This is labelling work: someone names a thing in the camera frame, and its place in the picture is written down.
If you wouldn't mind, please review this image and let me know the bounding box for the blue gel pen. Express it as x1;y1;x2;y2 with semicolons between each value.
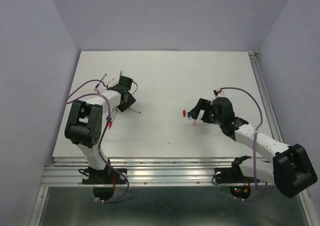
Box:
93;73;107;91

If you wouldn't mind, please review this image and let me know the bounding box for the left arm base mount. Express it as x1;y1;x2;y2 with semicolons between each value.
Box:
78;167;126;185

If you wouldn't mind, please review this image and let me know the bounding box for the aluminium rail frame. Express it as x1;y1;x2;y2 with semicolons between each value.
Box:
30;156;319;226

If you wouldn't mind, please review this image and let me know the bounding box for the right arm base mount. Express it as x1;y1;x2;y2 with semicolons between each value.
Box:
211;155;254;185

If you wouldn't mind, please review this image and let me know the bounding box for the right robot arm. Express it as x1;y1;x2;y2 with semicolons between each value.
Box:
187;97;318;198

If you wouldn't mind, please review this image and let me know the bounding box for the right side aluminium rail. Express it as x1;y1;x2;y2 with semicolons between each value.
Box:
248;51;284;143

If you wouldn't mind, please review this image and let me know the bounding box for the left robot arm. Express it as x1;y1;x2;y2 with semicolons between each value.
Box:
64;75;137;183

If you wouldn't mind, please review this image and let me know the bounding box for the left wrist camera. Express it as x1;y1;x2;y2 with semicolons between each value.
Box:
107;78;118;88

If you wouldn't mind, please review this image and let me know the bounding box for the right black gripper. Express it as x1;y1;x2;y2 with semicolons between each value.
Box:
188;97;223;125

